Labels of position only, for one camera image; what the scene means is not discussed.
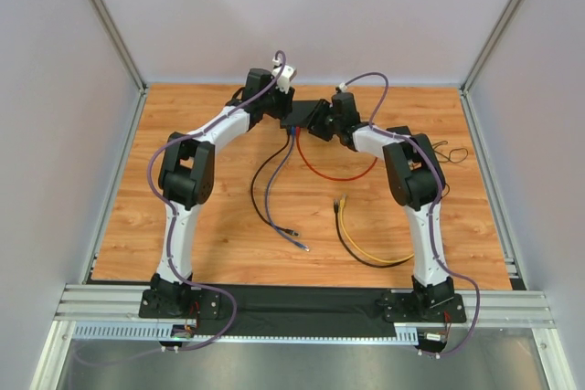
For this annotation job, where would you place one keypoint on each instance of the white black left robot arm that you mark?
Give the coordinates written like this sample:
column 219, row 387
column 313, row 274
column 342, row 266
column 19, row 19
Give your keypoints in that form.
column 182, row 175

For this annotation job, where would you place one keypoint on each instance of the black network switch box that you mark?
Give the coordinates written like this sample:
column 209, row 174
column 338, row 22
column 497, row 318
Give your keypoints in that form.
column 300, row 115

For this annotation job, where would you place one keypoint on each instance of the aluminium right frame post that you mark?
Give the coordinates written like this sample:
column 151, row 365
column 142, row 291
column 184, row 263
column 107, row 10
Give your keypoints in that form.
column 501, row 25

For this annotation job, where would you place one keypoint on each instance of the aluminium front frame rail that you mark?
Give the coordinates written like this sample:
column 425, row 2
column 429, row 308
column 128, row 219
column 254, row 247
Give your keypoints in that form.
column 498, row 308

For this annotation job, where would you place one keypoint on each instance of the aluminium frame post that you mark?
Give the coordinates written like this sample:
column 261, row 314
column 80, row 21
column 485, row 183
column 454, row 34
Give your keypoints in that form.
column 501, row 25
column 105, row 17

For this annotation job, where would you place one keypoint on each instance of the aluminium left frame post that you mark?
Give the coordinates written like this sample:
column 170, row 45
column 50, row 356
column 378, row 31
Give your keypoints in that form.
column 105, row 17

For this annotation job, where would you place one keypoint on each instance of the black power adapter with cord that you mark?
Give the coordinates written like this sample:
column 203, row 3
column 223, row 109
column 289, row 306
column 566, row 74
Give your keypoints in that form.
column 446, row 153

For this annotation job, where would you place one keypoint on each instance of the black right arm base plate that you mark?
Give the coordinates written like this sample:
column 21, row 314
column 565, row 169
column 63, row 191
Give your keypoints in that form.
column 410, row 307

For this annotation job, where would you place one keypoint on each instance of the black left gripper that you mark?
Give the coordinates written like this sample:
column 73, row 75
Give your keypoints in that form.
column 283, row 101

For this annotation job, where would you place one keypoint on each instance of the black cloth strip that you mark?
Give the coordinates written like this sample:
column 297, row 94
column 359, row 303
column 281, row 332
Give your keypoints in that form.
column 305, row 312

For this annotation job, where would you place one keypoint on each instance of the grey slotted cable duct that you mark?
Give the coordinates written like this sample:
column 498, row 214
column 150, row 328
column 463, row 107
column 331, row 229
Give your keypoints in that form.
column 169, row 333

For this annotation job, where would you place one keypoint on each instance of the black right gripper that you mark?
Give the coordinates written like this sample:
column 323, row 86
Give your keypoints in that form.
column 326, row 121

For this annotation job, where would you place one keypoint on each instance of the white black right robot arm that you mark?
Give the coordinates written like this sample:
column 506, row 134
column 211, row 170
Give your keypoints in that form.
column 415, row 181

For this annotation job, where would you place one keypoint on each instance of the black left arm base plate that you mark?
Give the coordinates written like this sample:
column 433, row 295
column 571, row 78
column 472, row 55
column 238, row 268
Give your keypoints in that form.
column 210, row 305

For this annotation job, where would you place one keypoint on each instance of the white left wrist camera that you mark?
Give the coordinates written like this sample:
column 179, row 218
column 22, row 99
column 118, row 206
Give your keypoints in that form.
column 284, row 74

